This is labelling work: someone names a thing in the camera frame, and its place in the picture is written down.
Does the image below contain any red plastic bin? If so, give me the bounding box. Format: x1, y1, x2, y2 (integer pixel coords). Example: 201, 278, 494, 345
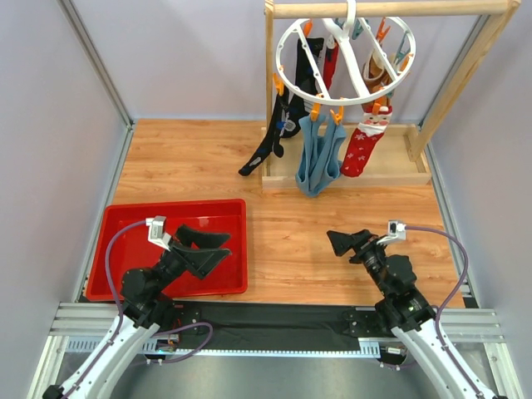
84, 199, 248, 302

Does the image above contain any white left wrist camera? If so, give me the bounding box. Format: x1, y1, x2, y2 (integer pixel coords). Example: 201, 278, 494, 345
145, 215, 171, 250

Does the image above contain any wooden rack frame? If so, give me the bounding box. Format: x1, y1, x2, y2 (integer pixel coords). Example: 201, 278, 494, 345
259, 1, 519, 190

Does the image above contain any orange clip front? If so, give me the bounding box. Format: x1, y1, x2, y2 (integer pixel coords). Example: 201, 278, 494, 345
309, 102, 321, 122

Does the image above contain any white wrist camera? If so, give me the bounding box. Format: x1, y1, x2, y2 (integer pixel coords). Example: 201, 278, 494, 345
145, 215, 171, 250
377, 220, 406, 246

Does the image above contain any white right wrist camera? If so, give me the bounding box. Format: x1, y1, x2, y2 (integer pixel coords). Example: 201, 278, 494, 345
377, 220, 406, 246

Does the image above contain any black base mat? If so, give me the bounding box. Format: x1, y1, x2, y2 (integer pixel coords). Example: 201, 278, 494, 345
153, 302, 393, 357

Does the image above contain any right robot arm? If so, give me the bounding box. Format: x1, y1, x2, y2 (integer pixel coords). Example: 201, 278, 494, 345
327, 221, 500, 398

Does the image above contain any black sock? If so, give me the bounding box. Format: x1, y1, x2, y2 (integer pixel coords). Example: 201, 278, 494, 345
239, 91, 289, 176
283, 37, 324, 138

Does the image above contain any aluminium rail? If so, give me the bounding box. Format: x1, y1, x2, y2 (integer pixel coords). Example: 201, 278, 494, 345
50, 301, 505, 365

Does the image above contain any teal blue sock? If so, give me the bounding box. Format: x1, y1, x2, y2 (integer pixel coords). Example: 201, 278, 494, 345
295, 115, 347, 198

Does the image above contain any red santa sock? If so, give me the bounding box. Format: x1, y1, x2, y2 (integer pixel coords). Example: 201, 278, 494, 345
340, 105, 392, 177
323, 35, 339, 89

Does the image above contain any white round clip hanger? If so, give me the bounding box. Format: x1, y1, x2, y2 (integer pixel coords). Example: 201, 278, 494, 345
269, 1, 416, 106

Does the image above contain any brown cream hanging sock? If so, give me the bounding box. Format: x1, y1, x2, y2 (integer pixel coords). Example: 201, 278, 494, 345
362, 52, 396, 106

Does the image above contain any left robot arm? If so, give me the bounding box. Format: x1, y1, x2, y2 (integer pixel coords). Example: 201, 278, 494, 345
43, 216, 231, 398

